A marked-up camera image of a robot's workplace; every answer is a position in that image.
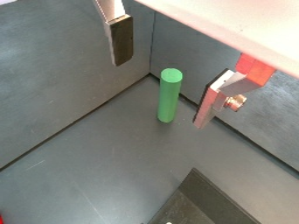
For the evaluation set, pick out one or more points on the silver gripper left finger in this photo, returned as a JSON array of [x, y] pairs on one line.
[[118, 29]]

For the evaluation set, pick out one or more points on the green round cylinder peg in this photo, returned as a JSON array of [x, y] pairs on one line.
[[171, 79]]

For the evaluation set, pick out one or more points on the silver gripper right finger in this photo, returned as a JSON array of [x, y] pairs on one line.
[[223, 93]]

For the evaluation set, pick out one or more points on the dark square plate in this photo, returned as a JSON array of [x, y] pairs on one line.
[[199, 203]]

